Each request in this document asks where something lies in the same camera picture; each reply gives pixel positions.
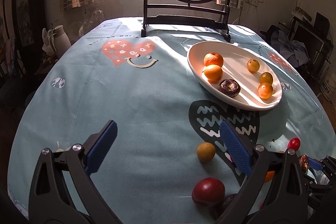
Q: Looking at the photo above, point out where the yellow-brown small fruit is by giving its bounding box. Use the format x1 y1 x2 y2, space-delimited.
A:
197 142 216 163

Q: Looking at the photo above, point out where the white oval plate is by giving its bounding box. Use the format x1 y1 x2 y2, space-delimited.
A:
187 41 282 111

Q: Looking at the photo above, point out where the smooth orange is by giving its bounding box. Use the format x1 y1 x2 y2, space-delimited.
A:
203 65 223 83

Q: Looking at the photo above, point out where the dark red plum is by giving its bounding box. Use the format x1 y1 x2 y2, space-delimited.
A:
209 194 236 220

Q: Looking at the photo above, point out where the light blue patterned tablecloth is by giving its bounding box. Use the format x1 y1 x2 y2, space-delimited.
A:
7 18 335 223

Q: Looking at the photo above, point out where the white kettle jug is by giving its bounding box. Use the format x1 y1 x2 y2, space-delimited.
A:
42 25 71 59

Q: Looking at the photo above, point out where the yellow-green small fruit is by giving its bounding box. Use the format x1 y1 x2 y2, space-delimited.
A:
259 72 273 85

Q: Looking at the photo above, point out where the dark purple mangosteen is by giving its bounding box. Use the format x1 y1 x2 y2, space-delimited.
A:
218 79 241 98

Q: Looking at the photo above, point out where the small red tomato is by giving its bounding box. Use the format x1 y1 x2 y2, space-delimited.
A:
287 138 301 152

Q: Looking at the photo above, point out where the large dimpled orange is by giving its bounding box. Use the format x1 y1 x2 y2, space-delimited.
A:
203 52 224 67

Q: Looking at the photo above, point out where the small orange tangerine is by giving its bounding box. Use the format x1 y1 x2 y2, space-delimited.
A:
264 171 275 183

